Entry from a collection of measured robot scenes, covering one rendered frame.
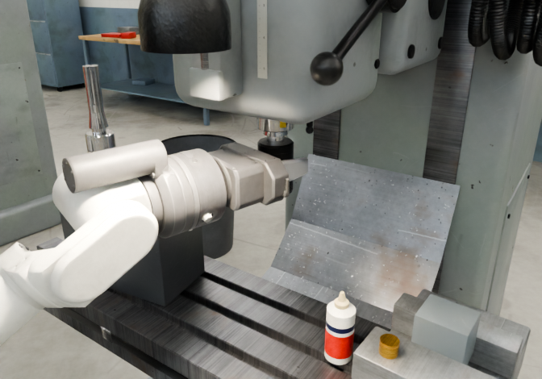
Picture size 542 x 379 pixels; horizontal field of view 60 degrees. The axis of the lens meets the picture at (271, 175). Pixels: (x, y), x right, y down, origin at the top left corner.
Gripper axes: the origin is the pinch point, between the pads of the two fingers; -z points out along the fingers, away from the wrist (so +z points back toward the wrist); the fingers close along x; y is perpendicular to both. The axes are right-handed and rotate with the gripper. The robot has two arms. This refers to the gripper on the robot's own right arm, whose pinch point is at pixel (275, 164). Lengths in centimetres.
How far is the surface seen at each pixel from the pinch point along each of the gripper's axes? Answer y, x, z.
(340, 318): 19.6, -10.5, -2.7
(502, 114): -2.3, -10.4, -41.0
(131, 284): 25.4, 23.3, 12.2
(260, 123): -6.0, 0.1, 2.4
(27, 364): 123, 138, 15
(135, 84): 97, 567, -241
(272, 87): -12.2, -7.8, 7.3
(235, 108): -9.2, -2.6, 8.2
